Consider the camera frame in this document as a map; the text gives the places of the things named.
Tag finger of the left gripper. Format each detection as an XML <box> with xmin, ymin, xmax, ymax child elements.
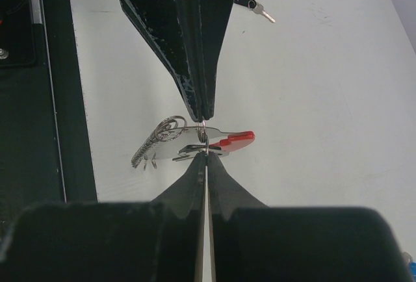
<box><xmin>119</xmin><ymin>0</ymin><xmax>203</xmax><ymax>122</ymax></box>
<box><xmin>193</xmin><ymin>0</ymin><xmax>233</xmax><ymax>120</ymax></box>

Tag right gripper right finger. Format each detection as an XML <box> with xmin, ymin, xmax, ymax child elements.
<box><xmin>207</xmin><ymin>154</ymin><xmax>413</xmax><ymax>281</ymax></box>

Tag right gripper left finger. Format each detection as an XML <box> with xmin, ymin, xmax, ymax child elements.
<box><xmin>1</xmin><ymin>153</ymin><xmax>207</xmax><ymax>281</ymax></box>

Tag black outlined clear tag key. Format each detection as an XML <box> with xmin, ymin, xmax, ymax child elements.
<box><xmin>172</xmin><ymin>144</ymin><xmax>229</xmax><ymax>162</ymax></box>

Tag red handled keyring organizer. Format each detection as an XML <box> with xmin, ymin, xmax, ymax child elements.
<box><xmin>131</xmin><ymin>116</ymin><xmax>255</xmax><ymax>169</ymax></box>

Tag black tag key near organizer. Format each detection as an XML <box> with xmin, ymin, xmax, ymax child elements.
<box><xmin>233</xmin><ymin>0</ymin><xmax>276</xmax><ymax>23</ymax></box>

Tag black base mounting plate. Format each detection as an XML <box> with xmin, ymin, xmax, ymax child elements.
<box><xmin>1</xmin><ymin>0</ymin><xmax>97</xmax><ymax>232</ymax></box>

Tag blue key tag left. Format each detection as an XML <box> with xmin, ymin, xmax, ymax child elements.
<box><xmin>402</xmin><ymin>252</ymin><xmax>416</xmax><ymax>280</ymax></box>

